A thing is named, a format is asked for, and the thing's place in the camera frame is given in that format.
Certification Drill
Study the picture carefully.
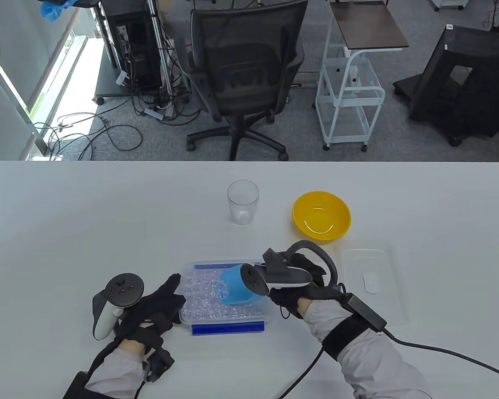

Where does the pile of clear ice cubes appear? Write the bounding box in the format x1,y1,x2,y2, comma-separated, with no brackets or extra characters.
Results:
182,268,269,321

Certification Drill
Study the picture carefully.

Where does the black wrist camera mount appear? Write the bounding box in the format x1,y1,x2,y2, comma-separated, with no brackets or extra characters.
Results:
143,348,176,383

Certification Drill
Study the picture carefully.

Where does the person's left forearm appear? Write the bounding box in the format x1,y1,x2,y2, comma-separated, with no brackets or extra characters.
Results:
83,339,148,399

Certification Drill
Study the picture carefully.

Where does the clear plastic shaker cup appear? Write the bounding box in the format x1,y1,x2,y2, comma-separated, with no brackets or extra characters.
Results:
227,180,259,225

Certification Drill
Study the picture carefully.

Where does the blue plastic cloth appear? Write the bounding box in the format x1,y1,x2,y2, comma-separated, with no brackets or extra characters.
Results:
40,0,77,22

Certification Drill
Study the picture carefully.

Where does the white cart with brown top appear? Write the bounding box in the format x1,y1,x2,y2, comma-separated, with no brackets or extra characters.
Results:
315,0,410,152

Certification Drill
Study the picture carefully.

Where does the person's right hand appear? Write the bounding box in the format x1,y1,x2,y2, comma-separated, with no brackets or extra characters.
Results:
268,254,343,320

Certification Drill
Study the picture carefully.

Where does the person's right forearm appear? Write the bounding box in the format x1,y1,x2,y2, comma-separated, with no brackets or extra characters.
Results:
297,297,433,399

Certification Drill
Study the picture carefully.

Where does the clear container lid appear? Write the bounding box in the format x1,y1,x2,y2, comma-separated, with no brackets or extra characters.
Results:
340,245,411,327

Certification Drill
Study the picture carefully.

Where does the light blue plastic scoop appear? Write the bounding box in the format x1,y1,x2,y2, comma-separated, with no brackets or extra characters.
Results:
219,263,272,307

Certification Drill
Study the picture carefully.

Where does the person's left hand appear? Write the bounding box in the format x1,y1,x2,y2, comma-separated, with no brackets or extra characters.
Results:
116,273,186,348

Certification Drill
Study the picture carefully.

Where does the black computer tower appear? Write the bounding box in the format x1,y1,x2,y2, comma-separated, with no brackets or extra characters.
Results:
101,0,163,91

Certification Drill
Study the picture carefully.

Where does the silver aluminium frame post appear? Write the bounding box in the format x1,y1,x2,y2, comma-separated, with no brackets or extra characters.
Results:
146,0,174,98

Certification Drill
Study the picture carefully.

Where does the black rolling stand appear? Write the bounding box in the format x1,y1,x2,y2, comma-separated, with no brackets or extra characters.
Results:
393,24,499,147

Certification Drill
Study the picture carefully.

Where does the black armband battery pack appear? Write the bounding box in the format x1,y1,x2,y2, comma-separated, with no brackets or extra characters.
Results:
322,293,388,361
62,371,93,399

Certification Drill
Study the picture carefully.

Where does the grey wheeled platform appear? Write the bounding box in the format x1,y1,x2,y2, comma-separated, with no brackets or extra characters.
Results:
92,39,192,106

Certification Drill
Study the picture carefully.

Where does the bundle of black computer cables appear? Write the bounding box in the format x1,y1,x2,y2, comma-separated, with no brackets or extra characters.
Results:
127,42,202,125

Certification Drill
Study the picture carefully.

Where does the small white cart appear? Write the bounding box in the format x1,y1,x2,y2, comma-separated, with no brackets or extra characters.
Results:
430,0,469,12

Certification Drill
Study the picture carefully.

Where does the tangle of black floor cables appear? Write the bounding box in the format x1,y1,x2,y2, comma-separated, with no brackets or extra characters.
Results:
32,111,144,162

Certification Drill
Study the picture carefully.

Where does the black and white controller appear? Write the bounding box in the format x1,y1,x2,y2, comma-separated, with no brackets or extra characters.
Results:
240,240,338,296
92,273,145,341

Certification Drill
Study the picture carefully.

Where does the clear container with blue clips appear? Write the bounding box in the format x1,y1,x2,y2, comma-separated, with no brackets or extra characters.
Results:
179,261,272,337

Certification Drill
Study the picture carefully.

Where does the black mesh office chair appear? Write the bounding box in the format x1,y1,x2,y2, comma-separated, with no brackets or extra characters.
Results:
186,0,307,162

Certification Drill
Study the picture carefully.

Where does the yellow plastic bowl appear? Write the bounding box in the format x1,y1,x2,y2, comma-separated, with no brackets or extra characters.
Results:
292,191,352,241

